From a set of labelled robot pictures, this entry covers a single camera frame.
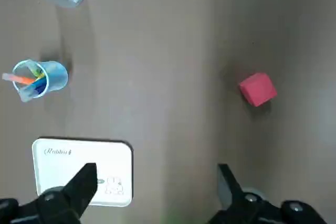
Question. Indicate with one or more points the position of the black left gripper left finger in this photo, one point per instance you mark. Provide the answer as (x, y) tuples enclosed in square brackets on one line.
[(65, 197)]

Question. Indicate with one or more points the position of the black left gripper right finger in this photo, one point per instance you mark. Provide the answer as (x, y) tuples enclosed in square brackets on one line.
[(236, 200)]

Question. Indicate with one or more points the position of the red foam block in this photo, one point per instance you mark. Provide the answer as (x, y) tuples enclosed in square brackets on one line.
[(258, 89)]

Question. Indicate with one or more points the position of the white tray with rabbit print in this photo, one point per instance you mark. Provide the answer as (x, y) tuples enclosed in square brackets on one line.
[(78, 161)]

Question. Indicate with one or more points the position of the blue pen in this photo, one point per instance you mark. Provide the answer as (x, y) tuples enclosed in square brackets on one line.
[(38, 86)]

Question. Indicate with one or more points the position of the translucent blue cup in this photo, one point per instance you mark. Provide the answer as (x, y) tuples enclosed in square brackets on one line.
[(53, 77)]

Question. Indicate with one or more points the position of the orange pen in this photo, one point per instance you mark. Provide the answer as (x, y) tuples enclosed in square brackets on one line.
[(19, 79)]

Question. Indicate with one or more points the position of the green pen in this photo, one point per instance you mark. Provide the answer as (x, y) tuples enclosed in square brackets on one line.
[(36, 72)]

